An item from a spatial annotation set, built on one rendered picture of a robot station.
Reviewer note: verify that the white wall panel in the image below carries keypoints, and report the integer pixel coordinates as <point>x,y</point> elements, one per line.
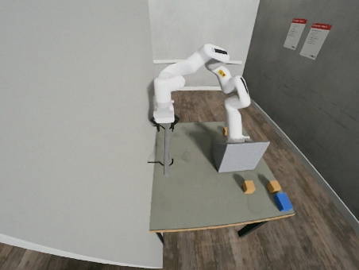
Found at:
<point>74,174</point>

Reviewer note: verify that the small tan block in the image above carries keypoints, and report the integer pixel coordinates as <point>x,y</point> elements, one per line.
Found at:
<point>248,187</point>
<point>273,186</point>

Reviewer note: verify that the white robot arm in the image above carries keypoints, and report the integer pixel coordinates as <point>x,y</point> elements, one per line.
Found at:
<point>212,57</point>

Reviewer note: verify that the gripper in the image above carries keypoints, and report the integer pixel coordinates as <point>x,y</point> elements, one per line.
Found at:
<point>165,120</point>

